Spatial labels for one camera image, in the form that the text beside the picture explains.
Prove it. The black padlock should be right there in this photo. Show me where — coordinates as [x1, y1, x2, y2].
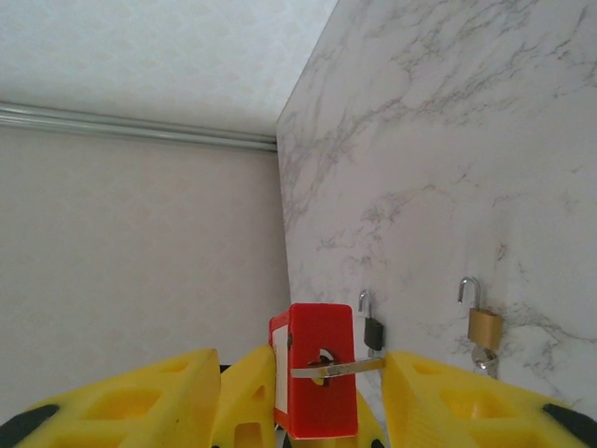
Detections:
[357, 288, 386, 352]

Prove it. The brass padlock key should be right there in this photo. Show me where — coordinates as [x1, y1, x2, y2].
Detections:
[469, 345, 499, 380]

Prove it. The brass padlock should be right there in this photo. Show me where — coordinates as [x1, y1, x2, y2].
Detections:
[456, 275, 506, 351]

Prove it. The red padlock key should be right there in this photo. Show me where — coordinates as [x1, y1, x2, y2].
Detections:
[291, 357, 384, 380]

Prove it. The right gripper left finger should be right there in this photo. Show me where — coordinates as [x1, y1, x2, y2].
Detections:
[0, 347, 221, 448]

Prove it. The red padlock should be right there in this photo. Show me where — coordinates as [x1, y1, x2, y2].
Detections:
[269, 301, 360, 441]

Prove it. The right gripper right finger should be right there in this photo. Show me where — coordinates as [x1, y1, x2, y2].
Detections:
[382, 349, 597, 448]

